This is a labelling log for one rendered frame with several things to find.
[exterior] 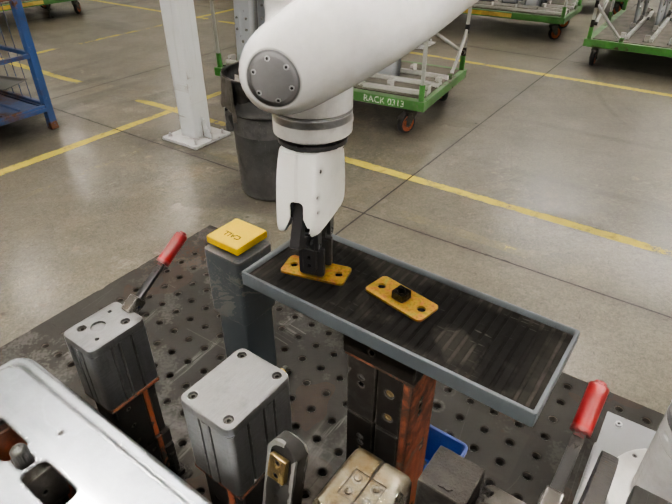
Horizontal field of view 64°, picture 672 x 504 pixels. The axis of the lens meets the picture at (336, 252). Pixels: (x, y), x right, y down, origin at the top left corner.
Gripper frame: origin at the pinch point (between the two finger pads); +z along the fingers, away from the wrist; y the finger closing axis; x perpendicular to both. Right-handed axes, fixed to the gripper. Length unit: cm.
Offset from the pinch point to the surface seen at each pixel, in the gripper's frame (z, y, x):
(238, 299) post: 10.9, -0.4, -12.2
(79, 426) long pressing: 18.5, 20.6, -23.9
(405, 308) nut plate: 2.3, 3.5, 12.3
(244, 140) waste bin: 81, -199, -126
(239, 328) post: 17.4, -1.3, -13.3
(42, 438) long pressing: 18.5, 23.6, -26.9
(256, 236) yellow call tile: 2.6, -4.6, -10.8
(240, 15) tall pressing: 51, -370, -219
